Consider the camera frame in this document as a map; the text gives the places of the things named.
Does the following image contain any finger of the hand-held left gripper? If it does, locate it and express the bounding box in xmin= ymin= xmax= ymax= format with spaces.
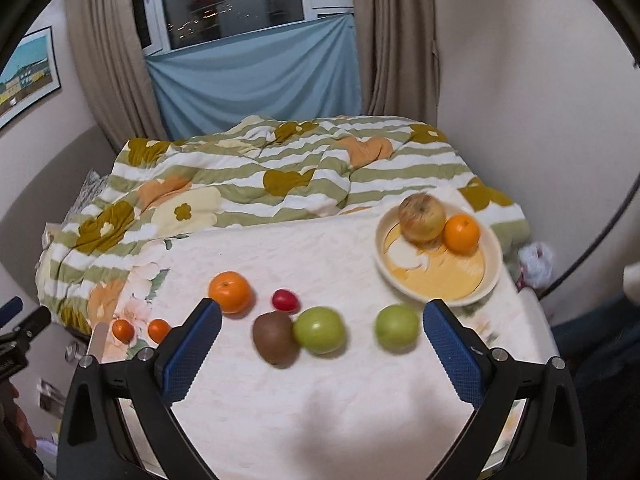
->
xmin=0 ymin=306 xmax=52 ymax=348
xmin=0 ymin=296 xmax=24 ymax=326

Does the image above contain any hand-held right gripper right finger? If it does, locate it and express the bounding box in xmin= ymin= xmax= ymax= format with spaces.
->
xmin=422 ymin=298 xmax=587 ymax=480

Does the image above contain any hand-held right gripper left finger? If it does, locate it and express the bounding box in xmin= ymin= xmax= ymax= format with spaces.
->
xmin=57 ymin=297 xmax=223 ymax=480

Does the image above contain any small orange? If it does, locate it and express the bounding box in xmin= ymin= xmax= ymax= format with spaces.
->
xmin=147 ymin=318 xmax=173 ymax=344

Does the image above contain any green apple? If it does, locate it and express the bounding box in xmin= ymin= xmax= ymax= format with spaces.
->
xmin=375 ymin=304 xmax=420 ymax=351
xmin=293 ymin=307 xmax=347 ymax=356

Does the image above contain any large orange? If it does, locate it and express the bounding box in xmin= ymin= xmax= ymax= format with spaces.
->
xmin=443 ymin=214 xmax=482 ymax=254
xmin=208 ymin=271 xmax=252 ymax=315

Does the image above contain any small red tomato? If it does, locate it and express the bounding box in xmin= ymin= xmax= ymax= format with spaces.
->
xmin=271 ymin=288 xmax=301 ymax=314
xmin=111 ymin=319 xmax=136 ymax=344

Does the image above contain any cream yellow plate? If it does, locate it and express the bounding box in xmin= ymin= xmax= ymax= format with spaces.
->
xmin=374 ymin=203 xmax=503 ymax=307

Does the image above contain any brown kiwi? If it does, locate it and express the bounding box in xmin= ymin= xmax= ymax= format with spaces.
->
xmin=251 ymin=311 xmax=300 ymax=366

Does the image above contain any person's left hand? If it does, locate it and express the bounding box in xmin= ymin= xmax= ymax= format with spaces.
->
xmin=0 ymin=385 xmax=37 ymax=453

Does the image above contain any white bed board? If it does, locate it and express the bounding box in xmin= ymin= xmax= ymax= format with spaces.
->
xmin=86 ymin=322 xmax=109 ymax=363

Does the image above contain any white plastic bag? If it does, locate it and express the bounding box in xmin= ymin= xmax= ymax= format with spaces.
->
xmin=516 ymin=241 xmax=557 ymax=291

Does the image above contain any grey patterned cloth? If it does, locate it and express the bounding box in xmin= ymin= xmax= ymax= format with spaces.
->
xmin=64 ymin=169 xmax=110 ymax=223

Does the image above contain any red-yellow apple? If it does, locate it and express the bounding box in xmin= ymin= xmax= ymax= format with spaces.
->
xmin=398 ymin=193 xmax=447 ymax=243

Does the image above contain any green striped floral quilt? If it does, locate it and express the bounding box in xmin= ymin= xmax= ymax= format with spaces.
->
xmin=35 ymin=115 xmax=531 ymax=337

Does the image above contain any blue cloth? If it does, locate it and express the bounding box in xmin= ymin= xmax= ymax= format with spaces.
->
xmin=145 ymin=12 xmax=363 ymax=141

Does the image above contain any black cable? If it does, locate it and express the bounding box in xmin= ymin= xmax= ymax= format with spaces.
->
xmin=540 ymin=157 xmax=640 ymax=306

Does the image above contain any framed wall picture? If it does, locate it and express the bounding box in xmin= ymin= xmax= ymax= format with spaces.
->
xmin=0 ymin=26 xmax=62 ymax=131

